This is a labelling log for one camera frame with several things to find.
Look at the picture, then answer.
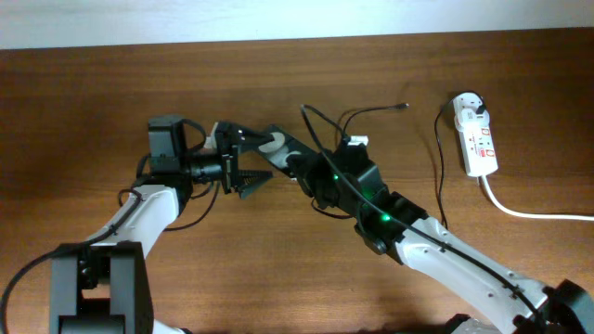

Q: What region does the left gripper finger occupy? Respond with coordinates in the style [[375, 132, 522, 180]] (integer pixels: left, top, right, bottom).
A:
[[237, 170, 273, 199], [239, 128, 274, 151]]

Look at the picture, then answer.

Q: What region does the black smartphone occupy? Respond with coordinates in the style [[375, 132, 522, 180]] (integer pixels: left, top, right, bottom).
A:
[[256, 124, 316, 179]]

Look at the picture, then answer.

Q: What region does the black USB charging cable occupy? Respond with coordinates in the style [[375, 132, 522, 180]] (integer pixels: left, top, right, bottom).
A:
[[334, 91, 488, 231]]

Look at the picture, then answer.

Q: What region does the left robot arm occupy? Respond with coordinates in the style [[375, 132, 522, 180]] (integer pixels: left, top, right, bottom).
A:
[[49, 115, 275, 333]]

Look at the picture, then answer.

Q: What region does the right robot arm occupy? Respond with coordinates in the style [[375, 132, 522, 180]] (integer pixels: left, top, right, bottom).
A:
[[287, 145, 593, 333]]

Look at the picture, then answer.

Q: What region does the white USB charger plug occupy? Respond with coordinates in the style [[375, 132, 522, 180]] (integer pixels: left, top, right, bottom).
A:
[[452, 91, 490, 132]]

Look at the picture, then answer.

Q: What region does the white power strip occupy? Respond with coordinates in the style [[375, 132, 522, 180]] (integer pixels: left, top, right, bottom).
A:
[[453, 92, 499, 178]]

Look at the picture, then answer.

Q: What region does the white power strip cord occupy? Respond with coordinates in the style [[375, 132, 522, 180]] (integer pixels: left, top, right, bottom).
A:
[[478, 174, 594, 222]]

